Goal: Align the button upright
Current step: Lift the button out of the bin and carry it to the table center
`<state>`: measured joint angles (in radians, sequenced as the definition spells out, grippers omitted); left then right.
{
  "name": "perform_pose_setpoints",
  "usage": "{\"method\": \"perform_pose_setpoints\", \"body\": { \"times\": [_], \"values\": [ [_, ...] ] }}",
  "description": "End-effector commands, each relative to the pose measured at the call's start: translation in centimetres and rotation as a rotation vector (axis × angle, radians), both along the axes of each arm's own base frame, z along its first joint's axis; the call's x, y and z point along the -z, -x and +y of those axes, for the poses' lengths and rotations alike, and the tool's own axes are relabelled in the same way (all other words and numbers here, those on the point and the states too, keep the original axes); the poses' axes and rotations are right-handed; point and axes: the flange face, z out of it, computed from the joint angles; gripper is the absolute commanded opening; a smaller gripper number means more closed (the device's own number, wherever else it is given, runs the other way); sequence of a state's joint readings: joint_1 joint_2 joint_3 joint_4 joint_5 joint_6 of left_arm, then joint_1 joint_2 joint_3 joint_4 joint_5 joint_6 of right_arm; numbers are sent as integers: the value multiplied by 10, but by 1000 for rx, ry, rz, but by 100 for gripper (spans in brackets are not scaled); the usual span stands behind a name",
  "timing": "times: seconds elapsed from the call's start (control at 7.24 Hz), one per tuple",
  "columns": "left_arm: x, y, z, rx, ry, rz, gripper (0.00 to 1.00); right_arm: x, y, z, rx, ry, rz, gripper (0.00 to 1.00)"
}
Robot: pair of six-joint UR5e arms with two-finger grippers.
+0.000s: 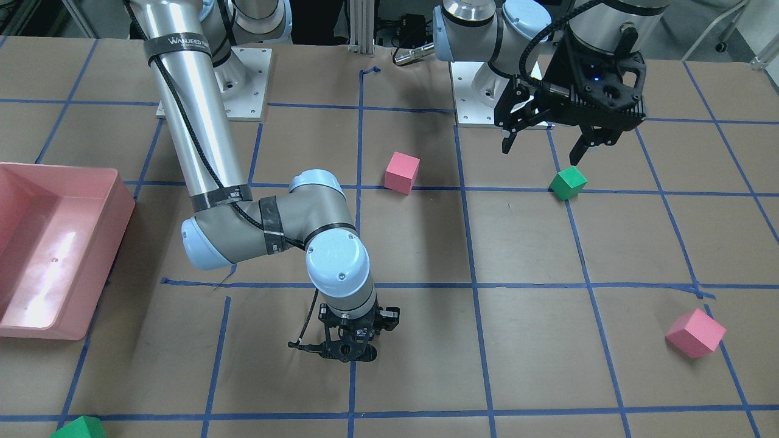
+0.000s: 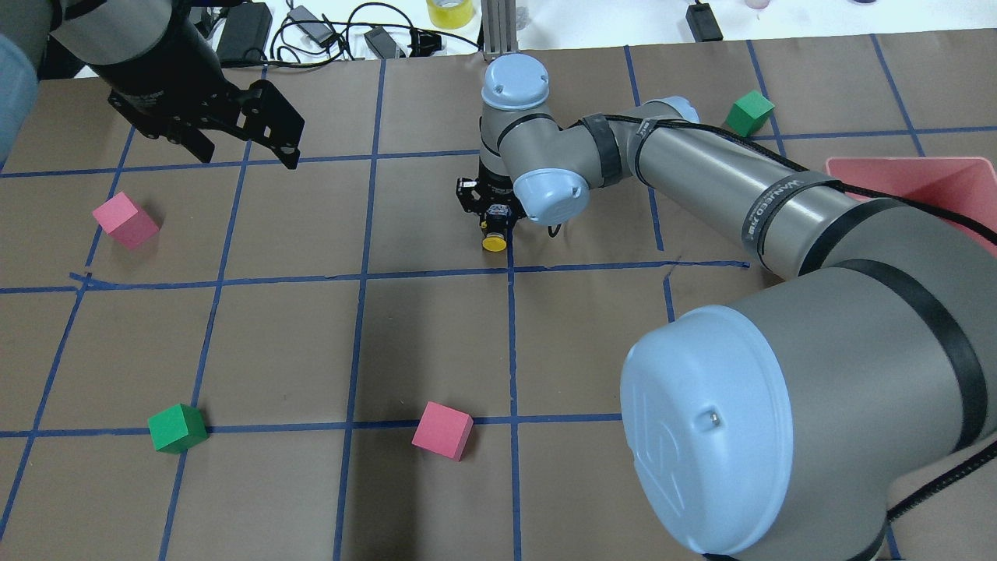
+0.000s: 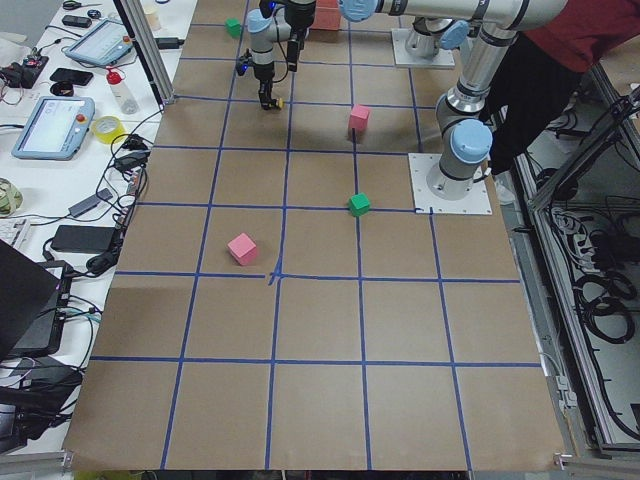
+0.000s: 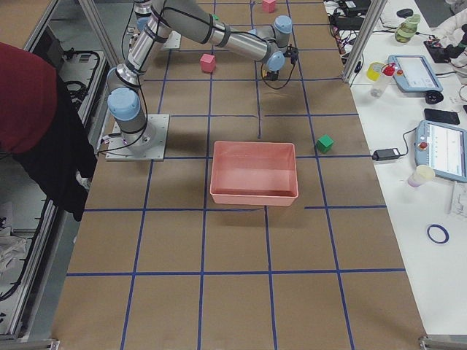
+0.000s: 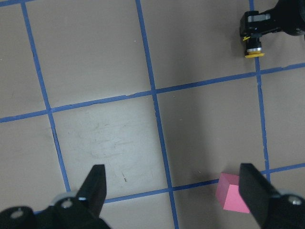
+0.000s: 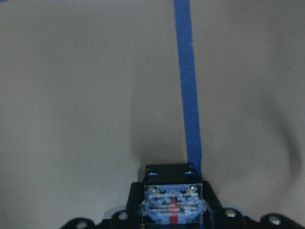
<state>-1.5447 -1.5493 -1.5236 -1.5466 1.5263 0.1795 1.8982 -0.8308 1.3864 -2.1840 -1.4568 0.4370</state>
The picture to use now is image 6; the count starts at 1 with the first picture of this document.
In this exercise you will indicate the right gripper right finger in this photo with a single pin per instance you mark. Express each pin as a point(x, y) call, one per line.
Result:
point(232, 218)

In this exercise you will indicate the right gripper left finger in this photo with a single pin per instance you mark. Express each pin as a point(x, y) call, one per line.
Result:
point(128, 218)

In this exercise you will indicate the yellow push button switch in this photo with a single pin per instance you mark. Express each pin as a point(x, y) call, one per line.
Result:
point(173, 197)

